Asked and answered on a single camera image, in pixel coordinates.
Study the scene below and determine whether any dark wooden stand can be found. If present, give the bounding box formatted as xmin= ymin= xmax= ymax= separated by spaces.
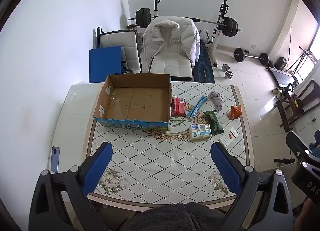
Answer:
xmin=274 ymin=80 xmax=320 ymax=133

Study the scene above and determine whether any grey fleece clothing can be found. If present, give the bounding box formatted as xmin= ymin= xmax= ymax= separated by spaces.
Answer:
xmin=120 ymin=202 xmax=225 ymax=231

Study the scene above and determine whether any grey sock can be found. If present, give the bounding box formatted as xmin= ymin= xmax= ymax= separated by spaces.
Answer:
xmin=208 ymin=90 xmax=224 ymax=112

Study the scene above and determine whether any white red cigarette box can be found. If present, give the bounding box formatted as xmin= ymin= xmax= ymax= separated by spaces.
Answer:
xmin=218 ymin=128 xmax=238 ymax=148

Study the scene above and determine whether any blue board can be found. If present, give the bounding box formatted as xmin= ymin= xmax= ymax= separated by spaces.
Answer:
xmin=89 ymin=47 xmax=122 ymax=83

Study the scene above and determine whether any person's right hand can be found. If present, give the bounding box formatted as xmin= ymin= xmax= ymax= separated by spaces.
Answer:
xmin=296 ymin=197 xmax=320 ymax=231

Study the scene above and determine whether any black bin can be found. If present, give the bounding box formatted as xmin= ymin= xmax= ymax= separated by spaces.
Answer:
xmin=276 ymin=57 xmax=288 ymax=71

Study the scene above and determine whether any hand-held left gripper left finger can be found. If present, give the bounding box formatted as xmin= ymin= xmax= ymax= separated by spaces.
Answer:
xmin=29 ymin=142 xmax=113 ymax=231

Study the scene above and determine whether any red soft packet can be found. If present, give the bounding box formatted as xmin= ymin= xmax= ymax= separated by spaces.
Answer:
xmin=171 ymin=98 xmax=186 ymax=117

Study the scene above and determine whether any long blue white packet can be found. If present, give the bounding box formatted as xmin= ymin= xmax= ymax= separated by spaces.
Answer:
xmin=185 ymin=95 xmax=209 ymax=121

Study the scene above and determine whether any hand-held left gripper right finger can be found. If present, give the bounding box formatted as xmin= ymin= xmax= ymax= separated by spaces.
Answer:
xmin=210 ymin=142 xmax=294 ymax=231

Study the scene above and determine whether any white puffer jacket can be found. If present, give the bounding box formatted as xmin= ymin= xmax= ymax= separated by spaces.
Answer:
xmin=143 ymin=16 xmax=200 ymax=68

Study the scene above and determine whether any orange snack packet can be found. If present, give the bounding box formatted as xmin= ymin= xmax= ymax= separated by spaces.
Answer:
xmin=229 ymin=105 xmax=242 ymax=121

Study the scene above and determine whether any green soft packet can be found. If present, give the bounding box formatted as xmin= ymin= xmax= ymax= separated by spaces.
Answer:
xmin=203 ymin=110 xmax=223 ymax=136

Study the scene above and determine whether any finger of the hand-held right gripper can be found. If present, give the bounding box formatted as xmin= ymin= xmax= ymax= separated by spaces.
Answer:
xmin=286 ymin=131 xmax=320 ymax=165

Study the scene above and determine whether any cream blue small box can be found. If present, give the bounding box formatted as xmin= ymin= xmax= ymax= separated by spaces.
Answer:
xmin=189 ymin=123 xmax=212 ymax=142

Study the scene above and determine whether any cardboard box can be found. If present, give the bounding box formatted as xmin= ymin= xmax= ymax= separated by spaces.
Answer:
xmin=93 ymin=73 xmax=172 ymax=131

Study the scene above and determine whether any blue smartphone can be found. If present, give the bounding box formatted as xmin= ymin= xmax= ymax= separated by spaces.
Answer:
xmin=51 ymin=146 xmax=60 ymax=173

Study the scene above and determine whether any chrome dumbbell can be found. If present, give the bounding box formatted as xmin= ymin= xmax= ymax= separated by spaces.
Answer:
xmin=222 ymin=64 xmax=234 ymax=79

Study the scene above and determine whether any white barbell rack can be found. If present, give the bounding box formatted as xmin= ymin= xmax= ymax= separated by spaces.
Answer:
xmin=150 ymin=0 xmax=229 ymax=68

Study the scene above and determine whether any short barbell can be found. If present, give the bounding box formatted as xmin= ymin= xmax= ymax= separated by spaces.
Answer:
xmin=232 ymin=47 xmax=270 ymax=66

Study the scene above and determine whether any long barbell with plates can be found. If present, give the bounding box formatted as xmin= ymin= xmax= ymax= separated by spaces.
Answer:
xmin=128 ymin=8 xmax=242 ymax=38

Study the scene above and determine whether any blue black weight bench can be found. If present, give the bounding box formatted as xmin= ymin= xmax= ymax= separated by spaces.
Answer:
xmin=194 ymin=40 xmax=215 ymax=83

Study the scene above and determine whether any black treadmill deck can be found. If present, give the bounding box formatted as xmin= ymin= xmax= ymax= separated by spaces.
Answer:
xmin=269 ymin=67 xmax=299 ymax=88

